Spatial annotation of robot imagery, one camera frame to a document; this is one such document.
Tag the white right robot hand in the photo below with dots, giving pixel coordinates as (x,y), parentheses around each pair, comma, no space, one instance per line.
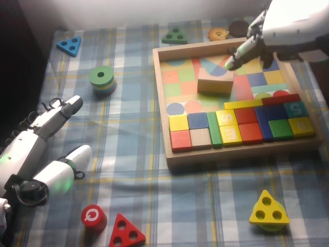
(290,25)

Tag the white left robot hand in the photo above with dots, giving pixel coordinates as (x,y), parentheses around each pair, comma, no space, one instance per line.
(20,151)

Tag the natural wood arch block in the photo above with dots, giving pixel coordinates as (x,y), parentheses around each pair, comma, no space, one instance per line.
(214,83)

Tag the blue triangle piece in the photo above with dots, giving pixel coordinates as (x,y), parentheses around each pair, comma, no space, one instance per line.
(69,46)

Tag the green triangle piece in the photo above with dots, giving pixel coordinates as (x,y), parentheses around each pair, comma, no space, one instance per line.
(174,38)

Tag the red triangle piece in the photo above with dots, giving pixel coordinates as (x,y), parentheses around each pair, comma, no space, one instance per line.
(122,234)

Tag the yellow triangle piece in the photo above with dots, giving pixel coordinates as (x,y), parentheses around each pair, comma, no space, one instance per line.
(267,209)

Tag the dark brown disc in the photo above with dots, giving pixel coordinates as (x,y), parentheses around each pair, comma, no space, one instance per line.
(237,28)

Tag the red cylinder with white Q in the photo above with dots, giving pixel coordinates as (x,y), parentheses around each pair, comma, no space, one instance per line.
(93,218)

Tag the blue plaid tablecloth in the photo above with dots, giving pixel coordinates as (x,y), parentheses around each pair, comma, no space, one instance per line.
(128,128)

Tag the wooden tray with coloured print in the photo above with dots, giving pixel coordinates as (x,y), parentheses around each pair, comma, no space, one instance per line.
(231,157)

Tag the light green gear disc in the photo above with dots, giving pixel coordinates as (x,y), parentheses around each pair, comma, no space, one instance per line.
(270,227)

